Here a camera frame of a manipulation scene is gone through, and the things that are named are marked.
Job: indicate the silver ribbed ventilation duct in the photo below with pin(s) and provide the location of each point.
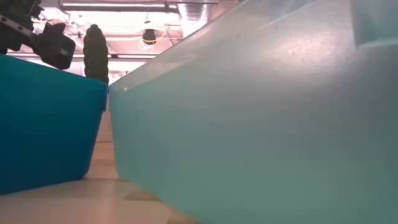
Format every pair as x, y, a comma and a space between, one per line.
193, 11

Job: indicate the translucent green plastic bin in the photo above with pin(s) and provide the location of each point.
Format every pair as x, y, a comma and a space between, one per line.
248, 124

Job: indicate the dark green cucumber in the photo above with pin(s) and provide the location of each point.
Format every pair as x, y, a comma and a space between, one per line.
95, 53

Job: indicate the black round ceiling device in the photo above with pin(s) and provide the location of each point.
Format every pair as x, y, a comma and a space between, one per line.
149, 35

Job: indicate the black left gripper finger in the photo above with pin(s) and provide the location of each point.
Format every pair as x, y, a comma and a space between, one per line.
56, 46

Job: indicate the dark blue plastic bin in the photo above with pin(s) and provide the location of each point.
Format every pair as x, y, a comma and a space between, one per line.
46, 124

